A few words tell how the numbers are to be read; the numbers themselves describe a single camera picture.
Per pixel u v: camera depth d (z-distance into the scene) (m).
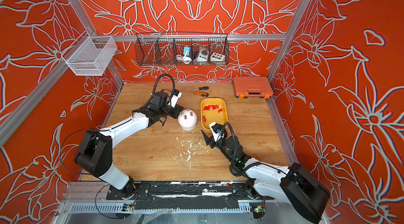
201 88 1.17
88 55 0.90
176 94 0.78
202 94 1.10
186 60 0.85
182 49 0.85
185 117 0.87
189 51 0.85
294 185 0.41
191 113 0.88
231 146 0.61
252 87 1.16
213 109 1.04
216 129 0.65
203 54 0.91
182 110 0.88
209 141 0.70
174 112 0.78
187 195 0.73
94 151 0.45
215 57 0.94
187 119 0.88
